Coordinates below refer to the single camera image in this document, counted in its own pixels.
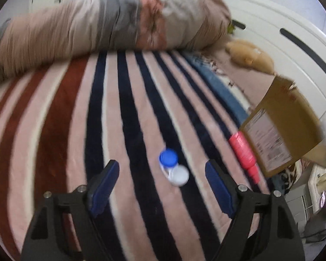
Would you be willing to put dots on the tan plush toy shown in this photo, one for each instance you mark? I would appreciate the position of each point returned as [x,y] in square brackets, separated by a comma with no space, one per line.
[250,55]

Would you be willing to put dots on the blue patterned bedsheet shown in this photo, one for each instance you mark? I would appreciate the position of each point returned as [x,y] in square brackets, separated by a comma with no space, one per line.
[214,87]

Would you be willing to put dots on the red tube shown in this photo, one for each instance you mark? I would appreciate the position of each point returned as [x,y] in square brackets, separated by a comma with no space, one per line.
[243,152]

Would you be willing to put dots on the cardboard box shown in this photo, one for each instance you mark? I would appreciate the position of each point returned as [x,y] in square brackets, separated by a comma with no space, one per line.
[282,130]

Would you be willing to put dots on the beige and grey rolled quilt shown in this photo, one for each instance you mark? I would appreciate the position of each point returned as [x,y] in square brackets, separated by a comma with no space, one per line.
[103,24]

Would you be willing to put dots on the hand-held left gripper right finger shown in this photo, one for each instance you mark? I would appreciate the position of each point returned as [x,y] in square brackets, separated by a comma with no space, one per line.
[219,188]

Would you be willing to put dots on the striped blanket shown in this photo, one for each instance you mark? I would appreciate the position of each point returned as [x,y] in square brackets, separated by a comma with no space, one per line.
[119,152]

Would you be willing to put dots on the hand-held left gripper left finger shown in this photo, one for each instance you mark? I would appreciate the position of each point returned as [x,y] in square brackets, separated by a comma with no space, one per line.
[104,186]

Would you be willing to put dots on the white cabinet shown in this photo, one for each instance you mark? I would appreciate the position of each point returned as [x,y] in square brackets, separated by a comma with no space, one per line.
[312,193]

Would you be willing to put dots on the white headboard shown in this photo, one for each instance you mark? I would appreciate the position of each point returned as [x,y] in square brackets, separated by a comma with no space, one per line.
[282,40]

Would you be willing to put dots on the blue and white lens case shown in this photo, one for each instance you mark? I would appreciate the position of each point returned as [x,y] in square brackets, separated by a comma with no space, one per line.
[172,170]

